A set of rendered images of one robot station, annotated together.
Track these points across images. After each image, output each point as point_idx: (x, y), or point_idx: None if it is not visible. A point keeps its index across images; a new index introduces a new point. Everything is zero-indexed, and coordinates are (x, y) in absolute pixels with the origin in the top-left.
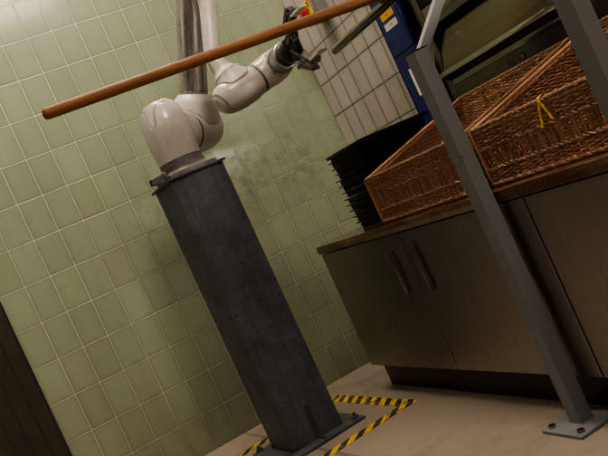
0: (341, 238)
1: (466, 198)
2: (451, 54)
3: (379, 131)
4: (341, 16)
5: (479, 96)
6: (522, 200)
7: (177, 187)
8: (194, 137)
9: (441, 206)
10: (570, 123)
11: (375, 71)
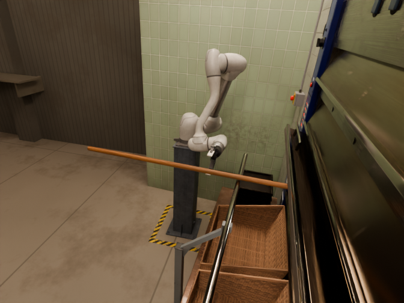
0: (222, 197)
1: (195, 273)
2: None
3: (246, 189)
4: (301, 113)
5: (282, 219)
6: None
7: (175, 150)
8: (193, 135)
9: (199, 259)
10: (247, 296)
11: None
